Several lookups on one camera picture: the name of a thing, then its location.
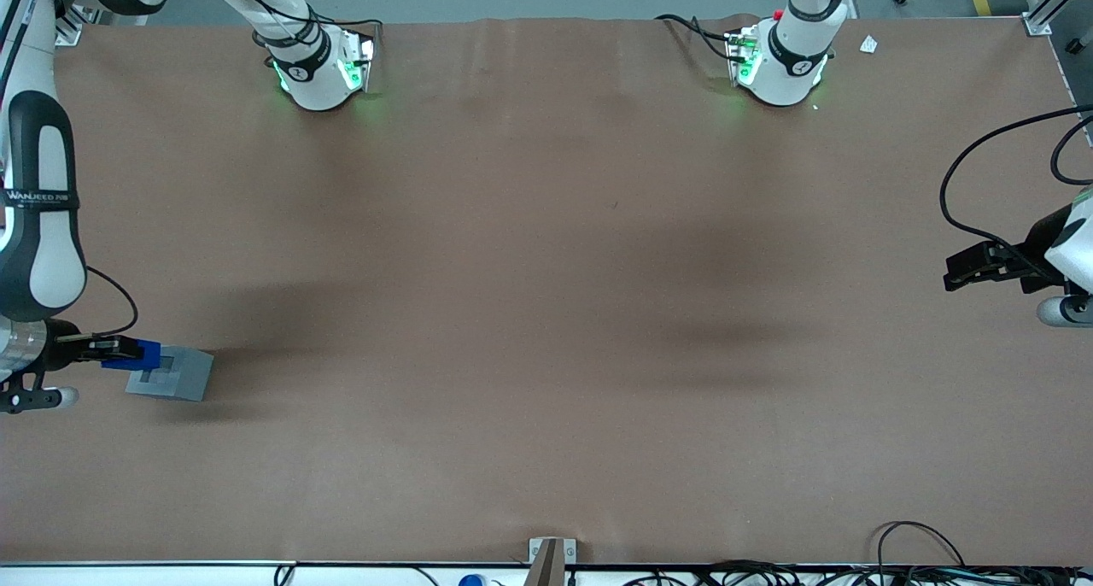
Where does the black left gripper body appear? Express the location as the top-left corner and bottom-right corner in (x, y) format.
(993, 206), (1073, 296)

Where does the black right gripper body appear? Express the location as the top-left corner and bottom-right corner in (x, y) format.
(44, 319), (85, 373)

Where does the blue plastic part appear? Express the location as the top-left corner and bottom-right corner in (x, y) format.
(102, 339), (162, 372)

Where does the gray square base block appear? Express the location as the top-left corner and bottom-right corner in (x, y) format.
(125, 345), (214, 402)

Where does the paper table cover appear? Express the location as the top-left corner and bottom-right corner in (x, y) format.
(0, 15), (1093, 567)

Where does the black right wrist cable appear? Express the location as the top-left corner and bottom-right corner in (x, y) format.
(0, 0), (139, 341)

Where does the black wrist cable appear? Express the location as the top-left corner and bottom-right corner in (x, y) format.
(939, 105), (1093, 271)
(1050, 118), (1093, 186)
(0, 0), (139, 341)

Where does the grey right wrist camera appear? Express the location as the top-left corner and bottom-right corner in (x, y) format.
(0, 371), (79, 414)

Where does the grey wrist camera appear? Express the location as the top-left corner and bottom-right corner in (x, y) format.
(0, 371), (79, 414)
(1036, 296), (1093, 329)

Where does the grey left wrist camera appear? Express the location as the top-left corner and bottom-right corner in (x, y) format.
(1036, 296), (1093, 329)

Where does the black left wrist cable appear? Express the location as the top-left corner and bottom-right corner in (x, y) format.
(939, 105), (1093, 271)
(1050, 118), (1093, 186)

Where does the black cable loop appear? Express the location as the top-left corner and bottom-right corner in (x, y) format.
(875, 521), (967, 570)

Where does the tangled black cable bundle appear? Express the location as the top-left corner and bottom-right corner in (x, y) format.
(622, 559), (1093, 586)

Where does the black left arm base cable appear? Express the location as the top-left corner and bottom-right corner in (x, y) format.
(654, 14), (740, 62)

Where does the black arm base cable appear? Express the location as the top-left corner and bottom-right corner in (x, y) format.
(654, 14), (740, 62)
(218, 0), (383, 62)

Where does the black right arm base cable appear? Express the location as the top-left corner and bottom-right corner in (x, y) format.
(218, 0), (383, 62)

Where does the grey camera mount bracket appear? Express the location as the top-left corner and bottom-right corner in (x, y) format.
(528, 536), (577, 586)

